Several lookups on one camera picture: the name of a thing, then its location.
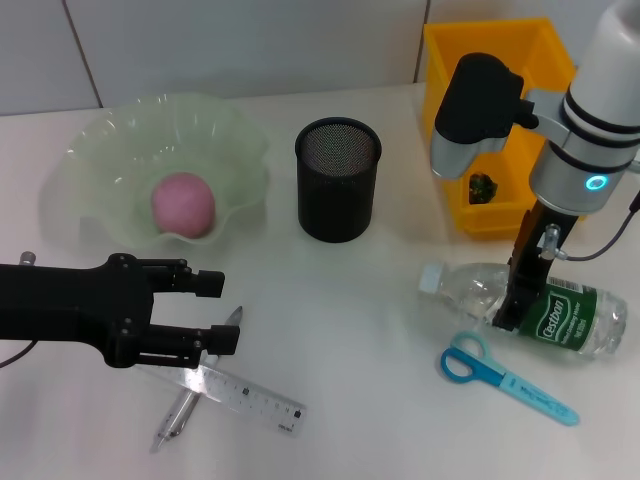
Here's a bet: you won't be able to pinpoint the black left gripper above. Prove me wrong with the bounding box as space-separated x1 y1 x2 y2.
0 252 243 370

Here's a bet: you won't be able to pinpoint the blue safety scissors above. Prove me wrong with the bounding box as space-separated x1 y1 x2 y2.
439 330 580 428

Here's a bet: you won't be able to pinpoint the black mesh pen cup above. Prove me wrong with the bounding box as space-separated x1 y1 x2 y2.
293 117 383 245

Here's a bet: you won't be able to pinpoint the pink peach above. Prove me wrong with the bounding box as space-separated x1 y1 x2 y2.
151 172 218 238

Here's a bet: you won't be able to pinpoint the transparent plastic ruler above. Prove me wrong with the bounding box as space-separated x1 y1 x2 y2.
134 363 307 439

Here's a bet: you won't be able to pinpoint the right gripper cable with plug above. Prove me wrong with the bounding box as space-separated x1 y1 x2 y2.
538 191 640 264

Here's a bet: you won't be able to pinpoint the grey pen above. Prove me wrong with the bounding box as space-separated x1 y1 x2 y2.
149 305 245 454

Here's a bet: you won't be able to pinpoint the green plastic wrapper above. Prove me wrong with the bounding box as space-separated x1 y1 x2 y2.
466 170 500 206

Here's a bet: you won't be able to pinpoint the yellow plastic storage bin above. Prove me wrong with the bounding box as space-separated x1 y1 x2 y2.
422 17 589 240

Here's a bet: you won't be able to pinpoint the left gripper cable with plug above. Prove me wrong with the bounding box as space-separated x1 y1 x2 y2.
0 250 38 370

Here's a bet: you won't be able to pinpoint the pale green wavy fruit plate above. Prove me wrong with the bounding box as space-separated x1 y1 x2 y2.
39 91 272 251

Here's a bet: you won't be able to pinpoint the gripper cable with plug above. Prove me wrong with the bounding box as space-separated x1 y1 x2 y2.
538 191 640 264
0 250 38 370

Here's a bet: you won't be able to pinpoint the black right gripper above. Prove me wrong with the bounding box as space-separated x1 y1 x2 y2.
492 199 587 333

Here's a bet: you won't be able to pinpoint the clear water bottle green label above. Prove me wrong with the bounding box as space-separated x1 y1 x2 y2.
417 261 629 359

